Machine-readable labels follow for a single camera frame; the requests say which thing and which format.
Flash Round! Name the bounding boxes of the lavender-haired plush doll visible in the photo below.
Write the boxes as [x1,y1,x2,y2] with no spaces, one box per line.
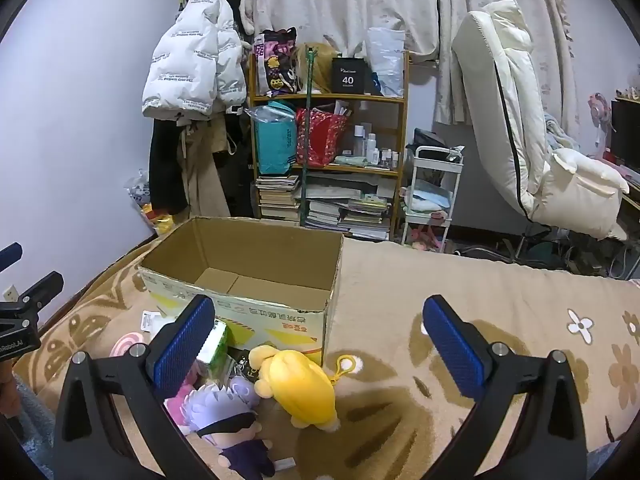
[182,377,279,479]

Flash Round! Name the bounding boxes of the group of cosmetic bottles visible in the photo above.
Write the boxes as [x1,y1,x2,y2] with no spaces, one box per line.
[344,125,402,169]

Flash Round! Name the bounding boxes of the printed cardboard box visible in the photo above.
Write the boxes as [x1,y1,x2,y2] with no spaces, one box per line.
[137,216,345,367]

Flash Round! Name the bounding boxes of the teal bag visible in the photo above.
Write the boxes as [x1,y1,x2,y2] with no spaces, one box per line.
[251,101,299,176]

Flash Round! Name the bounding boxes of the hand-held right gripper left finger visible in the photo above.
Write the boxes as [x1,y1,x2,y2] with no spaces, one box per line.
[52,294,217,480]

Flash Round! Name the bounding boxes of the blonde wig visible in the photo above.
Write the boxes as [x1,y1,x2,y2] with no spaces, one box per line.
[294,42,337,94]

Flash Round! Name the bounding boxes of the yellow plush toy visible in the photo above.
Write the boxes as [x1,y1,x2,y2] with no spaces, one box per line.
[248,344,364,434]

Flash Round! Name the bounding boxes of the green tissue pack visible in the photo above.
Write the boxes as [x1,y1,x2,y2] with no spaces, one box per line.
[197,319,230,379]

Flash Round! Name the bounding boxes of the pink fan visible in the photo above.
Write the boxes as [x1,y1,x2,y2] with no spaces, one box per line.
[589,92,614,157]

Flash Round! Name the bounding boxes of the white paper tag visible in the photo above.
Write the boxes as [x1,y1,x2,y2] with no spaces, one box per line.
[141,310,169,334]

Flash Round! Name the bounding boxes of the black monitor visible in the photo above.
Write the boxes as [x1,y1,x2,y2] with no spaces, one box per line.
[610,97,640,172]

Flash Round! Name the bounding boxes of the green pole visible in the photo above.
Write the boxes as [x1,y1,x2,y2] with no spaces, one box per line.
[299,47,319,229]

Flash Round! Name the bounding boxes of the black coat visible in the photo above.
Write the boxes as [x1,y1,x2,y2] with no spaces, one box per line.
[149,110,192,214]

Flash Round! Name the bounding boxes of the light blue cloth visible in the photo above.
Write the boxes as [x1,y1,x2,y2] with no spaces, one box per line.
[406,186,452,212]

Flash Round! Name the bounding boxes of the pink round lollipop toy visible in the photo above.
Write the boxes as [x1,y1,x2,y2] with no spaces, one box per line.
[109,331,151,359]

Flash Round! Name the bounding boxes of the white trolley cart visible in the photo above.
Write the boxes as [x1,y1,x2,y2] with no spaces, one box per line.
[400,144,465,252]

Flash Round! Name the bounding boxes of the wooden shelf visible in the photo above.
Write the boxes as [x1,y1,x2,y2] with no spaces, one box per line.
[248,50,412,242]

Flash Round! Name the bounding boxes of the red patterned bag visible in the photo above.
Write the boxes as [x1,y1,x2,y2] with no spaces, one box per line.
[295,107,349,169]

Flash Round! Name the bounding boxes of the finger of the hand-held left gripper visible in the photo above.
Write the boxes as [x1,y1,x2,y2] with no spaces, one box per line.
[17,271,65,312]
[0,242,24,272]

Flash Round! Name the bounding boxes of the grey cloth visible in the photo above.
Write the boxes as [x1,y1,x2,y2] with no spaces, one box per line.
[9,374,57,477]

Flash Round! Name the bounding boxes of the small stack of books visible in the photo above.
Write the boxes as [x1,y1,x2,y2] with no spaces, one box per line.
[256,175,301,221]

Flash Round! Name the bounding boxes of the white puffer jacket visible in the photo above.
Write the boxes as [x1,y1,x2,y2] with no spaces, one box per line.
[141,0,249,122]

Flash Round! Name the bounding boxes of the white plastic bag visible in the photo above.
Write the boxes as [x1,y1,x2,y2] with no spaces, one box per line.
[366,27,406,99]

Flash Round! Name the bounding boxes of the pink plush toy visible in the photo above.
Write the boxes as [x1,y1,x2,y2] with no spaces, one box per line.
[165,370,202,436]

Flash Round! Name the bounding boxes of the colourful printed bag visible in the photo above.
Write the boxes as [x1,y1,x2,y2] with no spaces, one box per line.
[253,29,299,97]

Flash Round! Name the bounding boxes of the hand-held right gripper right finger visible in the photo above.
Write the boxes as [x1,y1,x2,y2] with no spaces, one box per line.
[422,294,588,480]

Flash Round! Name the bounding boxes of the beige trousers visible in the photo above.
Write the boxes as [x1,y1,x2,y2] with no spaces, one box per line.
[177,120,232,219]

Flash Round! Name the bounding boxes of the large stack of books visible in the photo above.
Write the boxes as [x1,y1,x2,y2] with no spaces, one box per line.
[304,184,394,241]

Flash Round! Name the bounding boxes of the white padded chair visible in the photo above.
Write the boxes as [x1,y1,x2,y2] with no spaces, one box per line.
[452,0,631,241]

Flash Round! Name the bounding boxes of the black box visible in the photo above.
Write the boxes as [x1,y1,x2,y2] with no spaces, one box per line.
[332,56,370,95]

